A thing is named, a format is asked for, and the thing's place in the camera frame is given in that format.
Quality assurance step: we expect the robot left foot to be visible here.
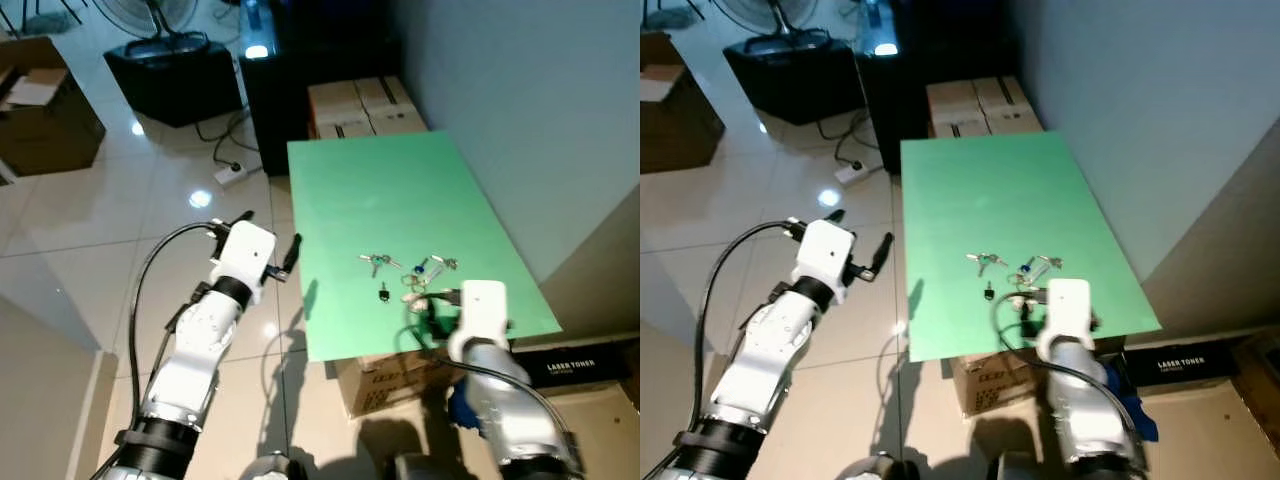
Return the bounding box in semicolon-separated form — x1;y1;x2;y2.
862;453;909;480
238;453;304;480

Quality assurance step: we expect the green table board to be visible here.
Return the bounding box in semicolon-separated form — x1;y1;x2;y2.
900;131;1164;364
286;130;564;363

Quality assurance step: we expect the blue tagged key bunch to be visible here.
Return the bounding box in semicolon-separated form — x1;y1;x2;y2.
406;254;459;281
1012;254;1065;281

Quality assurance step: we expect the black floor cable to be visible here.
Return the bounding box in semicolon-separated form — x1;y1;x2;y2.
815;104;883;171
193;104;263;173

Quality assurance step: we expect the open brown cardboard box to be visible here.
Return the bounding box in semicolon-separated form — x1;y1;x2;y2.
0;37;107;178
640;31;727;175

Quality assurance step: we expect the black fan base box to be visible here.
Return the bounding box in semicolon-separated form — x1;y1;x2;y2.
103;33;244;129
722;33;863;128

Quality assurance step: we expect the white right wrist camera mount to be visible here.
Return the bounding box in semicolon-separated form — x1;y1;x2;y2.
456;280;512;347
1041;279;1095;347

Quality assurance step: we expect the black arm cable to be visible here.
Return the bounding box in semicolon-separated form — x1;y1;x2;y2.
404;294;573;446
696;219;807;401
128;221;223;403
993;292;1149;441

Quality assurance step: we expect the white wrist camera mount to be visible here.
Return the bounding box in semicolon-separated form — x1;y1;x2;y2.
793;218;858;299
209;221;277;305
1041;279;1095;347
456;280;512;347

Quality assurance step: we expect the black cabinet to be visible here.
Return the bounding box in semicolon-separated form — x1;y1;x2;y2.
855;0;1016;178
238;0;403;178

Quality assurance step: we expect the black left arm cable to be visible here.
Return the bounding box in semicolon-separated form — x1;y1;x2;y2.
128;221;223;403
696;219;807;401

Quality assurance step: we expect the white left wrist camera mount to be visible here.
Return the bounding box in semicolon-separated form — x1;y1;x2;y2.
793;218;858;299
209;221;277;305

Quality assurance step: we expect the blue cloth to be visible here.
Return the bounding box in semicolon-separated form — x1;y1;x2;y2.
1104;364;1160;443
447;376;485;433

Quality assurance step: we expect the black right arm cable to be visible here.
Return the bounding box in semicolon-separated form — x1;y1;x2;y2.
993;292;1149;441
404;294;573;446

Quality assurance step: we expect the standing fan head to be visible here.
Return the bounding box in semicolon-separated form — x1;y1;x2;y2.
93;0;198;41
710;0;813;37

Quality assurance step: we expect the tan cardboard box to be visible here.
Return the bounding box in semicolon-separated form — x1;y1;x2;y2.
307;79;373;140
358;76;429;137
926;80;989;140
975;76;1044;137

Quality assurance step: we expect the black laser toner box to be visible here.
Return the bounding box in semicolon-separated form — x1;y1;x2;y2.
512;342;638;393
1118;340;1243;391

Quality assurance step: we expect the printed cardboard box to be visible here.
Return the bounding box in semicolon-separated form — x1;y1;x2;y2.
950;350;1043;417
334;349;457;418

